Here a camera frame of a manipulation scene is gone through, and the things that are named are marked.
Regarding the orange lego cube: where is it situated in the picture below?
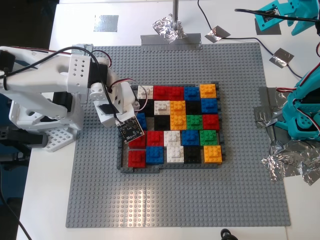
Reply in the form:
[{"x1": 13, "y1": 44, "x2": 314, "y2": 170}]
[
  {"x1": 203, "y1": 144, "x2": 224, "y2": 165},
  {"x1": 199, "y1": 83, "x2": 217, "y2": 99},
  {"x1": 169, "y1": 99, "x2": 187, "y2": 116},
  {"x1": 169, "y1": 114, "x2": 187, "y2": 131}
]

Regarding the servo wire bundle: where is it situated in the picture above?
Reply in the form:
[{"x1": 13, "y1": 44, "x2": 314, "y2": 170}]
[
  {"x1": 276, "y1": 67, "x2": 320, "y2": 118},
  {"x1": 107, "y1": 78, "x2": 149, "y2": 113}
]

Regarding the black lego cube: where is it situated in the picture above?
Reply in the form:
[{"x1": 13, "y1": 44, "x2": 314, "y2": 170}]
[
  {"x1": 138, "y1": 99, "x2": 155, "y2": 116},
  {"x1": 154, "y1": 115, "x2": 171, "y2": 131},
  {"x1": 186, "y1": 99, "x2": 202, "y2": 115},
  {"x1": 183, "y1": 145, "x2": 203, "y2": 165}
]

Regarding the crumpled aluminium foil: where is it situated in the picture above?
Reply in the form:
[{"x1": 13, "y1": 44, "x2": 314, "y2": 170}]
[
  {"x1": 151, "y1": 15, "x2": 189, "y2": 45},
  {"x1": 258, "y1": 86, "x2": 288, "y2": 111},
  {"x1": 259, "y1": 138, "x2": 320, "y2": 187}
]

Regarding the large gray lego baseplate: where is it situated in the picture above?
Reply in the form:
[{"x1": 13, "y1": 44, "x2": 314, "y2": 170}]
[{"x1": 65, "y1": 42, "x2": 293, "y2": 229}]

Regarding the gray duct tape strip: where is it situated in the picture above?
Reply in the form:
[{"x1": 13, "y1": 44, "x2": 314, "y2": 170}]
[
  {"x1": 139, "y1": 33, "x2": 203, "y2": 51},
  {"x1": 71, "y1": 43, "x2": 94, "y2": 55}
]

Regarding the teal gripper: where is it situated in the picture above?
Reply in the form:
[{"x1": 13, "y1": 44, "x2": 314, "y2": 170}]
[{"x1": 284, "y1": 0, "x2": 320, "y2": 35}]

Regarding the crinkled silver tape piece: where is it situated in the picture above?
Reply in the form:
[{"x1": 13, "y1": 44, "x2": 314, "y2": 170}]
[
  {"x1": 269, "y1": 47, "x2": 295, "y2": 69},
  {"x1": 204, "y1": 24, "x2": 231, "y2": 44}
]

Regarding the dark gray lego wall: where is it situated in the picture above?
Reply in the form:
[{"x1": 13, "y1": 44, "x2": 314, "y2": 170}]
[
  {"x1": 132, "y1": 81, "x2": 221, "y2": 88},
  {"x1": 116, "y1": 133, "x2": 130, "y2": 171},
  {"x1": 119, "y1": 163, "x2": 222, "y2": 175},
  {"x1": 215, "y1": 83, "x2": 228, "y2": 166}
]

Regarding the black camera circuit board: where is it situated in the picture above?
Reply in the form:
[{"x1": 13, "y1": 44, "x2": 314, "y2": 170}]
[{"x1": 116, "y1": 115, "x2": 147, "y2": 145}]

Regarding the red lego cube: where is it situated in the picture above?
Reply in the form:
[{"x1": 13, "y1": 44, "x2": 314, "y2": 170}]
[
  {"x1": 146, "y1": 130, "x2": 165, "y2": 147},
  {"x1": 202, "y1": 114, "x2": 220, "y2": 130},
  {"x1": 168, "y1": 86, "x2": 185, "y2": 101},
  {"x1": 153, "y1": 85, "x2": 170, "y2": 100},
  {"x1": 128, "y1": 134, "x2": 147, "y2": 149},
  {"x1": 127, "y1": 149, "x2": 147, "y2": 169}
]

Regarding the teal camera mount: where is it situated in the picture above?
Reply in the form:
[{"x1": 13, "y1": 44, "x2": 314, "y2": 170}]
[{"x1": 254, "y1": 0, "x2": 289, "y2": 32}]

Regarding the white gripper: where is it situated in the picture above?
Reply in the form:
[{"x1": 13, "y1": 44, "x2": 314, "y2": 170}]
[{"x1": 94, "y1": 81, "x2": 141, "y2": 128}]

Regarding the thin black cable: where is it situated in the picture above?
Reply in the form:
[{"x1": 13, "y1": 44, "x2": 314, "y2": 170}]
[
  {"x1": 0, "y1": 183, "x2": 35, "y2": 240},
  {"x1": 197, "y1": 0, "x2": 305, "y2": 80}
]

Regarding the metal pole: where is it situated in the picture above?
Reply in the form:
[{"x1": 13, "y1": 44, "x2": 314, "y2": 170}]
[{"x1": 171, "y1": 0, "x2": 181, "y2": 32}]

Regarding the dark gray duct tape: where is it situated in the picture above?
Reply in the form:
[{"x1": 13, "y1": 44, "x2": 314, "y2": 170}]
[{"x1": 266, "y1": 122, "x2": 295, "y2": 151}]

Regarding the white lego cube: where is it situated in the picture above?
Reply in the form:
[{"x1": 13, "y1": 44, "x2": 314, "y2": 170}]
[
  {"x1": 166, "y1": 145, "x2": 185, "y2": 165},
  {"x1": 137, "y1": 85, "x2": 154, "y2": 100},
  {"x1": 163, "y1": 129, "x2": 181, "y2": 147},
  {"x1": 154, "y1": 100, "x2": 171, "y2": 116}
]

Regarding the crumpled shiny silver tape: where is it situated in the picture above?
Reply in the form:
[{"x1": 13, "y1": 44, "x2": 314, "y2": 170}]
[{"x1": 253, "y1": 104, "x2": 286, "y2": 130}]

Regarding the black knob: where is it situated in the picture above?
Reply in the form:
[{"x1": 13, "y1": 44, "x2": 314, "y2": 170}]
[{"x1": 220, "y1": 227, "x2": 240, "y2": 240}]

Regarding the gray duct tape patch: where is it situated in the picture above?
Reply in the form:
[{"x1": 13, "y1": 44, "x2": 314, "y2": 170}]
[
  {"x1": 93, "y1": 14, "x2": 120, "y2": 33},
  {"x1": 254, "y1": 17, "x2": 283, "y2": 36}
]

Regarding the blue lego cube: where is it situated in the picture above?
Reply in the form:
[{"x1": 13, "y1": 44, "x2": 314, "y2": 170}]
[
  {"x1": 136, "y1": 112, "x2": 148, "y2": 131},
  {"x1": 184, "y1": 86, "x2": 200, "y2": 101},
  {"x1": 201, "y1": 98, "x2": 219, "y2": 114},
  {"x1": 181, "y1": 129, "x2": 200, "y2": 146},
  {"x1": 145, "y1": 146, "x2": 165, "y2": 165}
]

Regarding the green lego cube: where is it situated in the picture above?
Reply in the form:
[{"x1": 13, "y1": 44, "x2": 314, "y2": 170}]
[
  {"x1": 199, "y1": 129, "x2": 220, "y2": 146},
  {"x1": 186, "y1": 114, "x2": 204, "y2": 130}
]

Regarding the black clamp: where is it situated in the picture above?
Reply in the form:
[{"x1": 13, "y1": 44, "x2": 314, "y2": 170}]
[{"x1": 0, "y1": 124, "x2": 49, "y2": 151}]

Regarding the black camera cable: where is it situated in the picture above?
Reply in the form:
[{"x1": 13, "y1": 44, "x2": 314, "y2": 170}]
[
  {"x1": 234, "y1": 8, "x2": 320, "y2": 24},
  {"x1": 3, "y1": 49, "x2": 125, "y2": 126}
]

